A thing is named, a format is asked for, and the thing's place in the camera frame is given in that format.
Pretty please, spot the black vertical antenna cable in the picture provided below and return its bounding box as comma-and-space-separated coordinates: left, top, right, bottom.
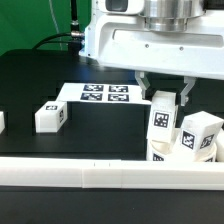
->
69, 0, 80, 33

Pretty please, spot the black cable with connector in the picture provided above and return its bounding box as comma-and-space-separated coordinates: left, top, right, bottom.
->
32, 30, 86, 50

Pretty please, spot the white front barrier rail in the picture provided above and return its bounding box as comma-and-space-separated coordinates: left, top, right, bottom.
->
0, 157, 224, 190

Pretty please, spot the white left barrier rail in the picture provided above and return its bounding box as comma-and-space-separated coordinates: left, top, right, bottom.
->
0, 111, 5, 134

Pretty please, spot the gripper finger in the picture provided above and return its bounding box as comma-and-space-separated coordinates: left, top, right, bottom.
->
135, 71, 150, 100
180, 76, 196, 106

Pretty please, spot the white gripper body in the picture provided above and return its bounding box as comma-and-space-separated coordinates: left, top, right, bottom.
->
87, 13, 224, 80

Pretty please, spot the white barrier rail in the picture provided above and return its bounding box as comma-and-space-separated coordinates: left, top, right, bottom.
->
0, 111, 5, 134
0, 157, 224, 190

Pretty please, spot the paper sheet with markers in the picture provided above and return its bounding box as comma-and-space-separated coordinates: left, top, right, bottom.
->
57, 83, 151, 105

